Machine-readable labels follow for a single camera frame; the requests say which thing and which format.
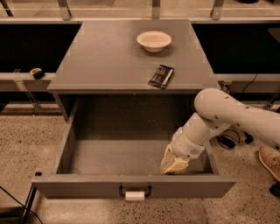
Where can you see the grey drawer cabinet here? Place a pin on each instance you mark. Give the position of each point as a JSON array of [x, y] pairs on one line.
[[106, 58]]

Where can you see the black snack packet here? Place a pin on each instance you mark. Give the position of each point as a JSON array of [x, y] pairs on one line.
[[161, 77]]

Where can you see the black power adapter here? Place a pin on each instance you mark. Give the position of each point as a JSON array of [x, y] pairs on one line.
[[226, 142]]

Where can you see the tape measure on ledge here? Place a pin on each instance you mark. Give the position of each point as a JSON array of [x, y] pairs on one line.
[[37, 73]]

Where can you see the grey top drawer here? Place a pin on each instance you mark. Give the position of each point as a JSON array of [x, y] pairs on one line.
[[113, 146]]

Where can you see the metal window rail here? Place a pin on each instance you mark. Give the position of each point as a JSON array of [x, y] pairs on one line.
[[197, 11]]

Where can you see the tan sneaker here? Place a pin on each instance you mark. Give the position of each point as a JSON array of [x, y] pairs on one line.
[[271, 161]]

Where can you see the clear ruler bracket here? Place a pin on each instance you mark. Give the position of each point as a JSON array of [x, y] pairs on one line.
[[23, 88]]

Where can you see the black stand leg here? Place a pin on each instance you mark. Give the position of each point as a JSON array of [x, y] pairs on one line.
[[248, 138]]

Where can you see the black metal frame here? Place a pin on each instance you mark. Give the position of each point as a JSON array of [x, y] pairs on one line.
[[23, 210]]

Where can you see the white bowl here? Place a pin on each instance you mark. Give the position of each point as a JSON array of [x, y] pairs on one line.
[[153, 41]]

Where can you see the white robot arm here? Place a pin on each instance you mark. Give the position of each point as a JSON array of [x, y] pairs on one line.
[[215, 112]]

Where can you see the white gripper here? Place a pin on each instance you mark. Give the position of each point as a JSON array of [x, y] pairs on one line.
[[186, 146]]

